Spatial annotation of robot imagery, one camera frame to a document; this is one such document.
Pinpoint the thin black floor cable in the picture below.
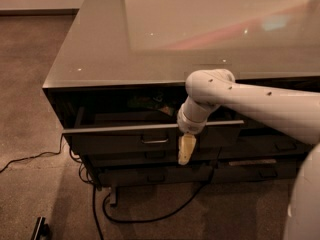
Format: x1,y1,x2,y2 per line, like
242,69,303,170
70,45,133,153
0,129,65,174

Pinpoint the black object on floor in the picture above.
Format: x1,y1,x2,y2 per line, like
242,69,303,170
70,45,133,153
31,217,50,240

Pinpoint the thick black floor cable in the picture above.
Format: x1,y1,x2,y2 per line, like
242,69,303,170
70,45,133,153
91,180,209,240

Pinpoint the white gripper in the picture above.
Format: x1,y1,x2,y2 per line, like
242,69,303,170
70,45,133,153
177,103,208,165

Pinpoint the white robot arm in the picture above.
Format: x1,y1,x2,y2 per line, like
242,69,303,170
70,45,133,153
177,69,320,240

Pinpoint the grey drawer cabinet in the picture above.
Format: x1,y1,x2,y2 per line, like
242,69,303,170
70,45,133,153
43,0,320,187

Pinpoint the dark wall baseboard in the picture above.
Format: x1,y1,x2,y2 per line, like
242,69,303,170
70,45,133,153
0,8,79,16

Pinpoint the green snack bag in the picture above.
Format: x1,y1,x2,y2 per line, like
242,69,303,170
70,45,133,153
127,96,175,116

